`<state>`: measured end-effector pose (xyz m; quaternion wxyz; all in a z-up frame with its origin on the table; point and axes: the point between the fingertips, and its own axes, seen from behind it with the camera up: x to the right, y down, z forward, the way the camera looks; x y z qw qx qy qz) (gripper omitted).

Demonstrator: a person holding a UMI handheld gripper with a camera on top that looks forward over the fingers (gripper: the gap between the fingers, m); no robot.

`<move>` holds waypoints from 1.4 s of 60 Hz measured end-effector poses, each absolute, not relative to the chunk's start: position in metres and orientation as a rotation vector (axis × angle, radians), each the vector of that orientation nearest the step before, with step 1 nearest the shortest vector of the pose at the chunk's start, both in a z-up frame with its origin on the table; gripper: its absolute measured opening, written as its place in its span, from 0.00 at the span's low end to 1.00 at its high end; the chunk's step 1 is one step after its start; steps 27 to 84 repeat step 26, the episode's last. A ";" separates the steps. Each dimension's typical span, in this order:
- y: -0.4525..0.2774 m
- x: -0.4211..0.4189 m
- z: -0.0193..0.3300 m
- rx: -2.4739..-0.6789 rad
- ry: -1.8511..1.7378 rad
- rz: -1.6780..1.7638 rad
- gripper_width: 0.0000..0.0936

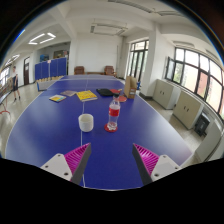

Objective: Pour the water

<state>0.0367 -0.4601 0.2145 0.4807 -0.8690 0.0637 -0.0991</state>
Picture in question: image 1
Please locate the small yellow and blue book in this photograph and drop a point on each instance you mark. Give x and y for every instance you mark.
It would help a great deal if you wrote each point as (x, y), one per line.
(57, 98)

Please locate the dark door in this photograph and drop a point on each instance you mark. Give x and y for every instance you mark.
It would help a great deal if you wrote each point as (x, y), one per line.
(26, 70)

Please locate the grey-brown booklet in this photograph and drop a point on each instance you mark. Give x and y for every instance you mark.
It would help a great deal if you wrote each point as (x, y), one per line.
(68, 93)

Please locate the wide dark-framed window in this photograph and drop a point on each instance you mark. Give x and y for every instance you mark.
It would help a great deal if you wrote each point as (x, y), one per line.
(193, 75)

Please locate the ceiling air conditioner unit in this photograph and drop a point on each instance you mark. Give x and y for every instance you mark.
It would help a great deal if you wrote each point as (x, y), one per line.
(108, 28)

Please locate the black bin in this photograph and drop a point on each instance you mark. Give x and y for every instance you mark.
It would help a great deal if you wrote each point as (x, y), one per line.
(202, 125)

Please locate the clear red-labelled drink bottle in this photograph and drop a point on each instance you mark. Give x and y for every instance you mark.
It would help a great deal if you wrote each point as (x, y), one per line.
(114, 113)

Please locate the brown armchair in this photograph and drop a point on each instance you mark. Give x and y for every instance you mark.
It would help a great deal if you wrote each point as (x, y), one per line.
(109, 70)
(79, 70)

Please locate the white mug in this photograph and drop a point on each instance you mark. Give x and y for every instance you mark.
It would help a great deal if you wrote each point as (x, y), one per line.
(86, 123)

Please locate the red table tennis paddle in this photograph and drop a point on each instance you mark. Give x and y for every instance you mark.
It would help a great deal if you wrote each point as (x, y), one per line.
(122, 99)

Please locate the blue table with red legs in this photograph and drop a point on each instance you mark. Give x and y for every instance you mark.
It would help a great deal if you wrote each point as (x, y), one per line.
(4, 98)

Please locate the blue partition screens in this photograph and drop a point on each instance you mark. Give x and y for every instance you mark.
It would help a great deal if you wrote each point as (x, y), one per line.
(51, 68)

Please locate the ceiling lights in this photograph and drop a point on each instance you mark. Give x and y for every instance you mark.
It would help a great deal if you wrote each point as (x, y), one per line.
(41, 38)

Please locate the flat round red coaster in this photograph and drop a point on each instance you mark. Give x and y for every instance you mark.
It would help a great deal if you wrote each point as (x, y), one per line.
(107, 129)

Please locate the person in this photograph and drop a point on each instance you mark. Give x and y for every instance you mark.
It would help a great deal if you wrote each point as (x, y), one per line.
(15, 83)

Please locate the black paddle case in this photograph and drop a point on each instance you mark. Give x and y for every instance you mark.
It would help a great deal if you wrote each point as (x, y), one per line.
(104, 92)

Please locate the brown cardboard box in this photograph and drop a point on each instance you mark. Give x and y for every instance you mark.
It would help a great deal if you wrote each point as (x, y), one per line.
(130, 87)

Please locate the white cabinet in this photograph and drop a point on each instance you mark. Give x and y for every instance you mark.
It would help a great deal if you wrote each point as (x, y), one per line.
(188, 108)
(208, 143)
(165, 93)

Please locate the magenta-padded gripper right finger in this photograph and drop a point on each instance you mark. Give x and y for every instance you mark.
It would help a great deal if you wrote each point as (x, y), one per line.
(165, 166)

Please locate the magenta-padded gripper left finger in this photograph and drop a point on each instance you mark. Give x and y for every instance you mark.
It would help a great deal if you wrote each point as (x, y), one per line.
(55, 166)

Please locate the tall dark-framed window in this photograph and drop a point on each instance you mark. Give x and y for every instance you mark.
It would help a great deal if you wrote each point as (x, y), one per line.
(138, 58)

